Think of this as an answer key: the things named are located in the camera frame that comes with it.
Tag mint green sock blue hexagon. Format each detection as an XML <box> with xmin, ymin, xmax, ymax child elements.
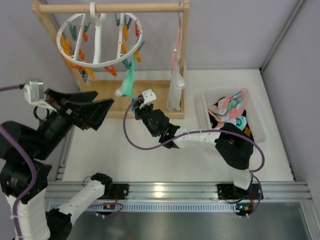
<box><xmin>115</xmin><ymin>54</ymin><xmax>136</xmax><ymax>100</ymax></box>

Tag round white clip hanger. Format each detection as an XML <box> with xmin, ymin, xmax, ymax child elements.
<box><xmin>56</xmin><ymin>2</ymin><xmax>145</xmax><ymax>71</ymax></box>

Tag pink sock green patches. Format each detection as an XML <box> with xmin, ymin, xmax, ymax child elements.
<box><xmin>227</xmin><ymin>88</ymin><xmax>248</xmax><ymax>106</ymax></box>

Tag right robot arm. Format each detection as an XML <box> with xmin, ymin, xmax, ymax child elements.
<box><xmin>133</xmin><ymin>102</ymin><xmax>254</xmax><ymax>191</ymax></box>

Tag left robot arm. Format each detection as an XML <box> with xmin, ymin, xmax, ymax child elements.
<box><xmin>0</xmin><ymin>86</ymin><xmax>114</xmax><ymax>240</ymax></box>

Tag wooden rack base tray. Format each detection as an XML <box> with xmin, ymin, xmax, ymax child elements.
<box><xmin>86</xmin><ymin>79</ymin><xmax>185</xmax><ymax>120</ymax></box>

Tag white plastic bag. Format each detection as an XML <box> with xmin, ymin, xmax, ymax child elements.
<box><xmin>166</xmin><ymin>42</ymin><xmax>186</xmax><ymax>112</ymax></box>

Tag white plastic basket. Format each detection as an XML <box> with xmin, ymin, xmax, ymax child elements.
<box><xmin>193</xmin><ymin>87</ymin><xmax>267</xmax><ymax>145</ymax></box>

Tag argyle red orange sock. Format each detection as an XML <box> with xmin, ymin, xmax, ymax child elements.
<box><xmin>243</xmin><ymin>124</ymin><xmax>254</xmax><ymax>141</ymax></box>

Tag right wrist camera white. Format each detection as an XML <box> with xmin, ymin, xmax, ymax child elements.
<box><xmin>139</xmin><ymin>89</ymin><xmax>157</xmax><ymax>109</ymax></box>

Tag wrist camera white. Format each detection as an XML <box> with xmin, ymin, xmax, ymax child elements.
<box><xmin>23</xmin><ymin>78</ymin><xmax>57</xmax><ymax>112</ymax></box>
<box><xmin>139</xmin><ymin>89</ymin><xmax>157</xmax><ymax>109</ymax></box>

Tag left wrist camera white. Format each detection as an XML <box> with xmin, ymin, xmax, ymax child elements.
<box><xmin>23</xmin><ymin>78</ymin><xmax>57</xmax><ymax>112</ymax></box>

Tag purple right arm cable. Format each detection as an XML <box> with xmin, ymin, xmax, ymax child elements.
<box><xmin>123</xmin><ymin>97</ymin><xmax>266</xmax><ymax>218</ymax></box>

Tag wooden hanging rack frame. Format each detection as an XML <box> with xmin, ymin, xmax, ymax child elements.
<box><xmin>30</xmin><ymin>0</ymin><xmax>190</xmax><ymax>120</ymax></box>

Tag white perforated cable duct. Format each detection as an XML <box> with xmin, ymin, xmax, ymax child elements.
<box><xmin>86</xmin><ymin>201</ymin><xmax>249</xmax><ymax>213</ymax></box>

